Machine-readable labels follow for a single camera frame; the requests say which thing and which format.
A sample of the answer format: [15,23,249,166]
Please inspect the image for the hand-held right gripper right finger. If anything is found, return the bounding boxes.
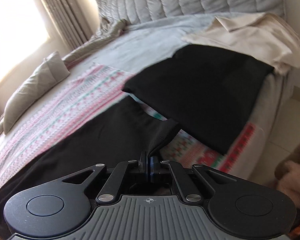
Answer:
[149,155,239,203]

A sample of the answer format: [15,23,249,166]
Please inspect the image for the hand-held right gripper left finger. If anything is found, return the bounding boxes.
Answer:
[61,151,150,204]

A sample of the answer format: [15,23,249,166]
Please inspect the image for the black pants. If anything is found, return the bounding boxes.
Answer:
[122,44,275,155]
[0,97,180,233]

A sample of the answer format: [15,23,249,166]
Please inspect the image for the grey pillow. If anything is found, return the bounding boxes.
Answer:
[4,51,70,134]

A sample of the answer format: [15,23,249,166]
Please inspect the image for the bed with grey sheet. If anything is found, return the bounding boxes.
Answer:
[0,11,295,180]

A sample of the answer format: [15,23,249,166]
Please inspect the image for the beige cloth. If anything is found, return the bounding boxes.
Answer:
[182,12,300,75]

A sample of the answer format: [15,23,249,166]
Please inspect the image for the patterned grey curtain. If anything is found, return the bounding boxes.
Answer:
[34,0,100,53]

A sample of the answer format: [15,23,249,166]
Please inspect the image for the window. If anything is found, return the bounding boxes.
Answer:
[0,0,53,90]

